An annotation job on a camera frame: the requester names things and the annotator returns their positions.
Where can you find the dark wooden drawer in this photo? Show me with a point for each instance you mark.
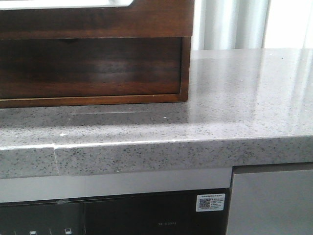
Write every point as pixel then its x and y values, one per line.
pixel 141 19

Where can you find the dark wooden drawer cabinet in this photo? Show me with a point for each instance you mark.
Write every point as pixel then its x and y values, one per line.
pixel 93 71

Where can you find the white QR code sticker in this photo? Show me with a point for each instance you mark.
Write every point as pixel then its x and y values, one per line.
pixel 210 202

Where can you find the black built-in appliance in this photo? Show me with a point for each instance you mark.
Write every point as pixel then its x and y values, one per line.
pixel 159 213

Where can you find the white grey curtain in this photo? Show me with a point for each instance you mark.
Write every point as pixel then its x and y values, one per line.
pixel 241 24

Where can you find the grey cabinet door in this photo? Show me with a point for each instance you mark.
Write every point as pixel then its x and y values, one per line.
pixel 271 200

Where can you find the white tray on cabinet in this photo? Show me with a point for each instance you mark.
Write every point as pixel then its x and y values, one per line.
pixel 56 4

